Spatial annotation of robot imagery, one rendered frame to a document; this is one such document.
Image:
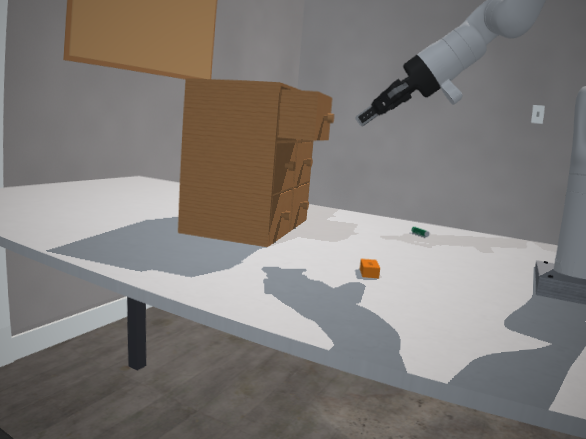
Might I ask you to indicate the green battery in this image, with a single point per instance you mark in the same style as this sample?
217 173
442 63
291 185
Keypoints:
420 231

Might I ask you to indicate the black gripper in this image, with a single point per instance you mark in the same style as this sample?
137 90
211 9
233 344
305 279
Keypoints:
419 78

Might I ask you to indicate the orange 9v battery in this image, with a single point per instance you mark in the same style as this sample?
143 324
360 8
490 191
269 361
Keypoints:
369 268

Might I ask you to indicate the brown wooden drawer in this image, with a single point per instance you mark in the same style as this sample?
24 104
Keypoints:
280 213
300 204
304 115
284 170
303 161

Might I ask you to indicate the brown wooden chest of drawers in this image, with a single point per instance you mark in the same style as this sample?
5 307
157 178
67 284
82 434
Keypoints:
228 153

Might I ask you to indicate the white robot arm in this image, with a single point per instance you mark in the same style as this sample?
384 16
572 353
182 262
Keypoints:
462 47

